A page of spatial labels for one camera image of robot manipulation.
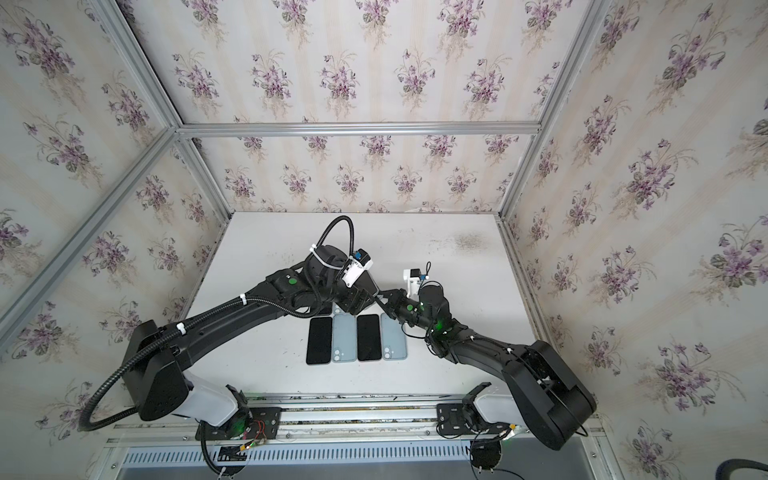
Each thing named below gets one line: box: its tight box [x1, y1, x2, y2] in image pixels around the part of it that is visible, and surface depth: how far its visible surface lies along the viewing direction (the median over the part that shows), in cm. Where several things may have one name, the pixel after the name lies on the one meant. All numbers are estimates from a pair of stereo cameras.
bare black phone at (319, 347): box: [306, 317, 333, 365], surface depth 88 cm
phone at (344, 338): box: [332, 313, 357, 363], surface depth 88 cm
